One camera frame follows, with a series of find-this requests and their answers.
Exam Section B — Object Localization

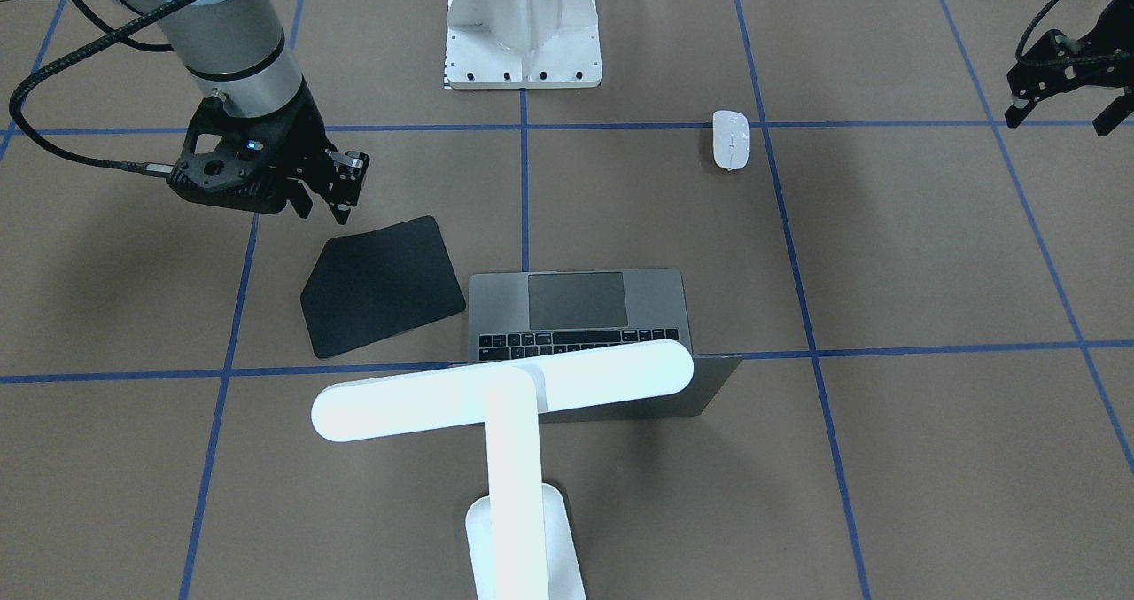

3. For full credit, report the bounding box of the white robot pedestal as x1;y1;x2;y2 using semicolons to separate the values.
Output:
443;0;603;90

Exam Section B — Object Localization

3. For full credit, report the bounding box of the grey laptop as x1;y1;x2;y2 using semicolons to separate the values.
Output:
467;269;742;423

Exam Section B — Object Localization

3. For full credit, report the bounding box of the white computer mouse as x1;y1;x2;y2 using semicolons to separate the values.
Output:
711;110;750;171

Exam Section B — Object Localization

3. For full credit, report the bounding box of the white desk lamp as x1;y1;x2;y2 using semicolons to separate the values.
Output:
311;340;695;599

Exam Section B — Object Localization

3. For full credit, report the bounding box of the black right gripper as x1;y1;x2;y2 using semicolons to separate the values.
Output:
167;83;371;227

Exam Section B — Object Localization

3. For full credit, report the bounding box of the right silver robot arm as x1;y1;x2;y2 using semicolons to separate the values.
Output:
5;0;369;223

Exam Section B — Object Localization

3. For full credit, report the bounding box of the black mouse pad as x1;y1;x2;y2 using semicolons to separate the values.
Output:
299;216;467;360

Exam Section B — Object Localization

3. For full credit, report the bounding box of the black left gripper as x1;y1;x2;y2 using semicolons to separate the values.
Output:
1006;0;1133;136

